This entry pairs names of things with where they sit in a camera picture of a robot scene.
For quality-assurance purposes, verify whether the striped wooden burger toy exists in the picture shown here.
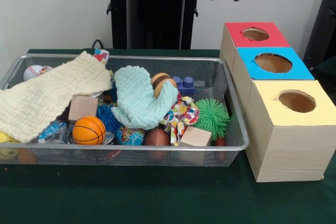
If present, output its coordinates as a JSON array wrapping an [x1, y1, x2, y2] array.
[[151, 73, 174, 98]]

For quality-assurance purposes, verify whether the mint green waffle cloth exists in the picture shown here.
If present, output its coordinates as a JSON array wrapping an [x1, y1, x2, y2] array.
[[110, 66, 179, 131]]

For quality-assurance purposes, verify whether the wooden three-hole box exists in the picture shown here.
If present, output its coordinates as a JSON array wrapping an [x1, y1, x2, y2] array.
[[219, 22, 336, 183]]

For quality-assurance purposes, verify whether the black stand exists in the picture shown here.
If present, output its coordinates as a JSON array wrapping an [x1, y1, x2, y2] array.
[[303, 0, 336, 63]]

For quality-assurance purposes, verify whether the dark green tablecloth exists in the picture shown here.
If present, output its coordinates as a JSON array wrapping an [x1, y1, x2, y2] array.
[[313, 57, 336, 78], [0, 48, 336, 224]]

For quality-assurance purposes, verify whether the green spiky ball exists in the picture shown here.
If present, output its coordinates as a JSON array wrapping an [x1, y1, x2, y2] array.
[[194, 98, 230, 141]]

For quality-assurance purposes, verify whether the colourful patterned cloth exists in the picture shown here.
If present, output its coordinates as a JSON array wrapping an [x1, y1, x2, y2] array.
[[159, 96, 201, 146]]

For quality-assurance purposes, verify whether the plain wooden cube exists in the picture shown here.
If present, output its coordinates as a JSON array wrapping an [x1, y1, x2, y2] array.
[[180, 126, 213, 147]]

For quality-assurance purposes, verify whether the brown football toy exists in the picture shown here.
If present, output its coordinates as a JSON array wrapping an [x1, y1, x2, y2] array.
[[143, 127, 171, 146]]

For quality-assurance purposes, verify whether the blue spiky ball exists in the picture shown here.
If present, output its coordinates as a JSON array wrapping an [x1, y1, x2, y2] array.
[[96, 103, 123, 134]]

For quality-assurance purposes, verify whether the globe print ball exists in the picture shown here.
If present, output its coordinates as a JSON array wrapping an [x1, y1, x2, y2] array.
[[116, 126, 145, 146]]

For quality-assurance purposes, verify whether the orange basketball toy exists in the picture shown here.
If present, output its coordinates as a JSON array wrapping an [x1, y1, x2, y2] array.
[[72, 116, 107, 145]]

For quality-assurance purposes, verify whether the cream waffle cloth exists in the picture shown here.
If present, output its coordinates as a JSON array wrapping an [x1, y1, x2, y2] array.
[[0, 50, 113, 143]]

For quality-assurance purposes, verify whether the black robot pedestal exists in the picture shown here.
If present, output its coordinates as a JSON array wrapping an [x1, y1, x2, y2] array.
[[101, 0, 211, 50]]

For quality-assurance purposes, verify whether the shallow wire mesh bin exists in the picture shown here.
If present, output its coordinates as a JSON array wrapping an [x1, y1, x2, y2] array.
[[0, 53, 250, 168]]

